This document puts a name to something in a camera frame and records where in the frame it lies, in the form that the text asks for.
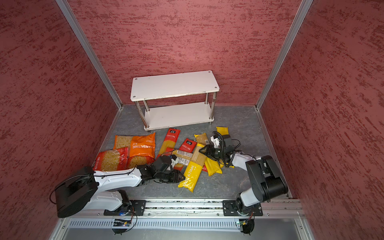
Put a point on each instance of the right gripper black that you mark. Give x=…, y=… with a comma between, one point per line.
x=207, y=152

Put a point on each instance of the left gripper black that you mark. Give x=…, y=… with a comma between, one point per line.
x=175, y=177

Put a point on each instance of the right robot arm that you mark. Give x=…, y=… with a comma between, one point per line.
x=266, y=179

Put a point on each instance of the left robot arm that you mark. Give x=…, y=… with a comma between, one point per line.
x=89, y=189

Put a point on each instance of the white two-tier shelf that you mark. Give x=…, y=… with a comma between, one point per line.
x=172, y=86

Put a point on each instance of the clear labelled spaghetti bag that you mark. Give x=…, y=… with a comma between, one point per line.
x=182, y=157

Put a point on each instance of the red spaghetti bag right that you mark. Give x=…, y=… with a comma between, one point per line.
x=188, y=146

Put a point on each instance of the red spaghetti bag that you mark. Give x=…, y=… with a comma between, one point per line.
x=169, y=142
x=188, y=146

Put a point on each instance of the red spaghetti bag left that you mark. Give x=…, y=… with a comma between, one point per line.
x=169, y=142

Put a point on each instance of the orange pastatime macaroni bag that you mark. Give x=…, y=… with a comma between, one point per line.
x=141, y=149

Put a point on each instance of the red macaroni bag small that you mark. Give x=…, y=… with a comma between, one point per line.
x=112, y=160

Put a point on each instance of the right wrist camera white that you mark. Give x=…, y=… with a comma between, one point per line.
x=216, y=143

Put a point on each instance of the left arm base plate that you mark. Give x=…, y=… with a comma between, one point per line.
x=131, y=208

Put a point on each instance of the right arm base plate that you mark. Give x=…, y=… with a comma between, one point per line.
x=236, y=208

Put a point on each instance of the aluminium rail front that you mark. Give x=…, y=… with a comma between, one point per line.
x=213, y=208

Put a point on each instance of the right corner aluminium post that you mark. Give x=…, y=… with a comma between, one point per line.
x=291, y=35

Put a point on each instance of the corner aluminium post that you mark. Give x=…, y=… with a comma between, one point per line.
x=291, y=35
x=81, y=36

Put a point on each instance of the left corner aluminium post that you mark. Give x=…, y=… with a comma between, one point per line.
x=81, y=36

